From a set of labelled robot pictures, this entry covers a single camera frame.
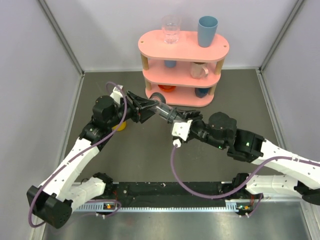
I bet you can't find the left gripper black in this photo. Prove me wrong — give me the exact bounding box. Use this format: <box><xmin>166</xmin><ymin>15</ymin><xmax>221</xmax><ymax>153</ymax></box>
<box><xmin>107</xmin><ymin>90</ymin><xmax>159</xmax><ymax>128</ymax></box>

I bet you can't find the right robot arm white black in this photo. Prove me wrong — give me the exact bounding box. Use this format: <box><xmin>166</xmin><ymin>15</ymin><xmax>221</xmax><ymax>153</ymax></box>
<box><xmin>167</xmin><ymin>108</ymin><xmax>320</xmax><ymax>205</ymax></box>

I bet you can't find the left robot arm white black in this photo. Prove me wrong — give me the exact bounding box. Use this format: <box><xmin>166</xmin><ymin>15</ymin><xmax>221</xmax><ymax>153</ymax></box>
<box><xmin>26</xmin><ymin>91</ymin><xmax>166</xmax><ymax>229</ymax></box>

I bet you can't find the yellow cup on table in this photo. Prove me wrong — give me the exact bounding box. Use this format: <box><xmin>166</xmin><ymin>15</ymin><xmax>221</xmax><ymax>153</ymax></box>
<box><xmin>112</xmin><ymin>121</ymin><xmax>127</xmax><ymax>132</ymax></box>

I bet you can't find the dark blue cup bottom shelf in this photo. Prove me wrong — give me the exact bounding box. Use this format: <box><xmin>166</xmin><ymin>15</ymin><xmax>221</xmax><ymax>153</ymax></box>
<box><xmin>194</xmin><ymin>88</ymin><xmax>210</xmax><ymax>98</ymax></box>

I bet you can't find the orange bowl bottom shelf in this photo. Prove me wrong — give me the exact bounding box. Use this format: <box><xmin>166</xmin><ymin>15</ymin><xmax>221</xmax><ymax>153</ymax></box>
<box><xmin>158</xmin><ymin>84</ymin><xmax>176</xmax><ymax>93</ymax></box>

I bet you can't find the pink three-tier shelf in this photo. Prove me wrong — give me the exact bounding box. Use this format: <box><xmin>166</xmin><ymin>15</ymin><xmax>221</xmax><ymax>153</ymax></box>
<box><xmin>138</xmin><ymin>30</ymin><xmax>230</xmax><ymax>107</ymax></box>

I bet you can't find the small blue cup middle shelf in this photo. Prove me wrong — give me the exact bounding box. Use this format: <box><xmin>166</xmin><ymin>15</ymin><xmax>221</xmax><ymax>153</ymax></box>
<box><xmin>164</xmin><ymin>60</ymin><xmax>177</xmax><ymax>68</ymax></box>

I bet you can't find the clear drinking glass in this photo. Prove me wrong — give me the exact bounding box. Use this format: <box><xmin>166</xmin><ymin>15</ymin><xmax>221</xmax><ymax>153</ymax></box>
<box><xmin>161</xmin><ymin>15</ymin><xmax>181</xmax><ymax>44</ymax></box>

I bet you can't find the tall blue plastic cup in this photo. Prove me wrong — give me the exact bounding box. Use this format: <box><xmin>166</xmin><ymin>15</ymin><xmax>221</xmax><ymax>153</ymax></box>
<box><xmin>197</xmin><ymin>16</ymin><xmax>218</xmax><ymax>48</ymax></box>

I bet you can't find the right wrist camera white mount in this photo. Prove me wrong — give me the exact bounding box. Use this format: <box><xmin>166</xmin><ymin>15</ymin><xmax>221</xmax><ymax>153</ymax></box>
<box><xmin>171</xmin><ymin>119</ymin><xmax>193</xmax><ymax>148</ymax></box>

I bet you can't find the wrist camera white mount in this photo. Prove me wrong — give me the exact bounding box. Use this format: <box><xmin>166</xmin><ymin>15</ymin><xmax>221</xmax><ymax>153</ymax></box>
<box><xmin>110</xmin><ymin>85</ymin><xmax>123</xmax><ymax>105</ymax></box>
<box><xmin>171</xmin><ymin>119</ymin><xmax>193</xmax><ymax>148</ymax></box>

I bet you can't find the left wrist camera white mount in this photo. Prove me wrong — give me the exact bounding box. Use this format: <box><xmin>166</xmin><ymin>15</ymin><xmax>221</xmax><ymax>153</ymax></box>
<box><xmin>110</xmin><ymin>85</ymin><xmax>123</xmax><ymax>105</ymax></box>

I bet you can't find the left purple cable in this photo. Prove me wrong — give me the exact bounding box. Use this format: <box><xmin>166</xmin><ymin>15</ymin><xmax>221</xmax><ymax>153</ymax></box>
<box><xmin>27</xmin><ymin>81</ymin><xmax>127</xmax><ymax>229</ymax></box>

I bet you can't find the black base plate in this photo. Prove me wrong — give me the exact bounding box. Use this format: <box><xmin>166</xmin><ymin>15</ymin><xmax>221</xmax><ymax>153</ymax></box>
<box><xmin>104</xmin><ymin>182</ymin><xmax>251</xmax><ymax>208</ymax></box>

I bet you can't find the grey slotted cable duct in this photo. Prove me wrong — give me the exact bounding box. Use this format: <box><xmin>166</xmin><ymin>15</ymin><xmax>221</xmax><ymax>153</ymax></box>
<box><xmin>75</xmin><ymin>201</ymin><xmax>253</xmax><ymax>213</ymax></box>

